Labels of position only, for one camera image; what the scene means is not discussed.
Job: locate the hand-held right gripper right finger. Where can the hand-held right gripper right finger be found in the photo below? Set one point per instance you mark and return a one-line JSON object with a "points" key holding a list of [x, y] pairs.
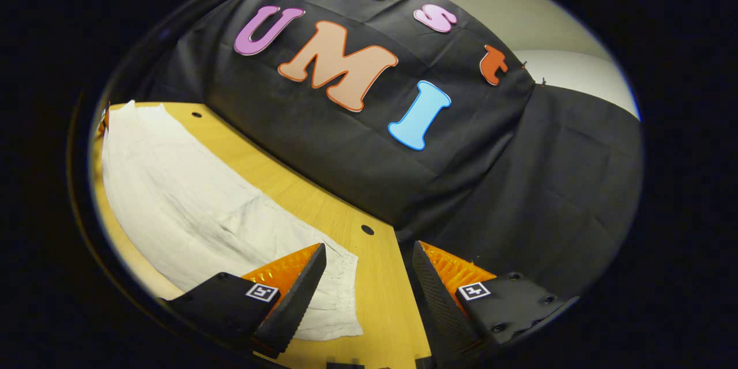
{"points": [[438, 305]]}

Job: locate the white jeans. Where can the white jeans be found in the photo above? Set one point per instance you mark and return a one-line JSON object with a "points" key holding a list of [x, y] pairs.
{"points": [[202, 213]]}

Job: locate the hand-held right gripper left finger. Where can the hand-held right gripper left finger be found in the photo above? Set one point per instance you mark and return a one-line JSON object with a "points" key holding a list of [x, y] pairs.
{"points": [[294, 302]]}

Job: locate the black backdrop cloth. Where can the black backdrop cloth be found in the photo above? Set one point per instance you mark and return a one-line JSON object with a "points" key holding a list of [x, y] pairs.
{"points": [[490, 184]]}

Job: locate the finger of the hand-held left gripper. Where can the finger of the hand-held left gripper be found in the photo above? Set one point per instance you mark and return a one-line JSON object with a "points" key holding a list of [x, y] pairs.
{"points": [[105, 118]]}

